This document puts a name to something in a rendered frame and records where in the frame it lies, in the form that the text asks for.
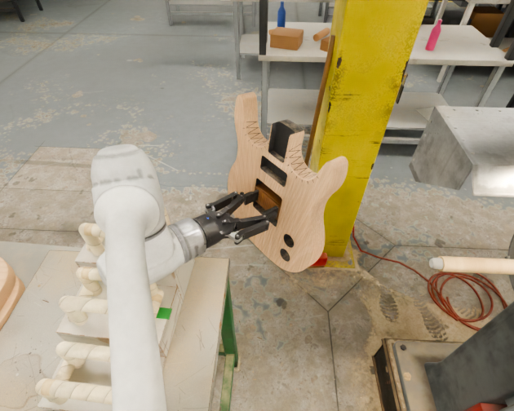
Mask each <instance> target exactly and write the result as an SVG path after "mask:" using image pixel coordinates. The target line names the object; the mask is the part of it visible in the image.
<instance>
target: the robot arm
mask: <svg viewBox="0 0 514 411"><path fill-rule="evenodd" d="M91 182H92V186H93V188H92V189H91V192H92V197H93V203H94V217H95V221H96V223H97V225H98V226H99V228H100V229H101V230H102V231H103V232H104V233H105V252H103V253H102V255H101V256H100V257H99V259H98V260H97V262H96V266H97V269H98V272H99V274H100V278H101V280H102V281H103V283H104V285H105V286H106V288H107V297H108V314H109V346H110V362H111V379H112V403H113V411H167V409H166V396H165V389H164V382H163V376H162V364H161V358H160V352H159V346H158V340H157V331H156V325H155V319H154V313H153V302H152V296H151V290H150V285H151V284H153V283H155V282H157V281H159V280H161V279H163V278H164V277H166V276H168V275H170V274H171V273H172V272H174V271H175V270H176V269H177V268H178V267H179V266H181V265H182V264H184V263H187V262H189V261H190V260H192V259H195V258H196V257H198V256H200V255H202V254H204V253H205V252H206V249H207V248H209V247H211V246H213V245H215V244H217V243H219V242H220V241H221V240H222V239H225V238H231V239H232V240H234V244H235V245H239V244H240V243H241V242H242V241H243V240H245V239H247V238H250V237H252V236H255V235H257V234H260V233H261V232H265V231H267V230H268V228H269V223H270V222H269V221H271V220H273V219H275V218H276V217H277V212H278V207H277V206H274V207H273V208H270V209H268V210H265V211H264V212H263V215H259V216H254V217H249V218H244V219H239V218H235V219H234V218H233V217H231V216H230V215H231V214H232V213H233V212H234V211H235V210H236V209H237V208H238V207H240V206H241V205H242V204H243V202H244V205H245V206H246V205H248V204H250V203H251V202H253V201H257V200H258V197H259V190H255V191H253V192H248V193H246V194H244V192H240V194H238V192H232V193H230V194H228V195H227V196H225V197H222V198H220V199H219V200H217V201H215V202H211V203H208V204H206V213H205V214H202V215H200V216H198V217H196V218H194V219H191V218H186V219H183V220H180V221H179V222H176V223H173V224H170V225H168V226H167V224H166V219H165V213H164V211H165V208H164V201H163V197H162V191H161V188H160V184H159V181H158V178H157V173H156V171H155V169H154V166H153V163H152V162H151V161H150V159H149V158H148V156H147V155H146V154H145V152H144V151H143V150H142V149H140V148H137V147H136V146H135V145H132V144H120V145H114V146H110V147H107V148H102V149H101V150H99V151H98V152H97V154H96V155H95V156H94V157H93V161H92V164H91ZM226 206H227V207H226ZM221 209H222V210H221ZM218 210H221V211H219V212H216V211H218ZM235 225H236V226H235ZM243 228H244V229H243ZM240 229H242V230H241V231H240ZM239 231H240V232H239ZM233 232H235V233H233Z"/></svg>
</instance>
